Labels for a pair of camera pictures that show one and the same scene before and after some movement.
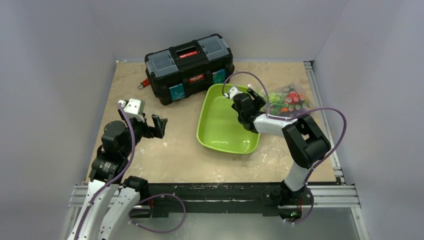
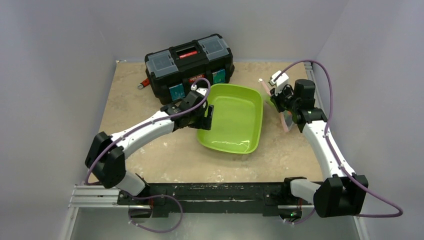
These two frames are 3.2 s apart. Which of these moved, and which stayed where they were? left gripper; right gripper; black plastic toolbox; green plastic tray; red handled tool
Moved: left gripper; right gripper
Stayed: black plastic toolbox; red handled tool; green plastic tray
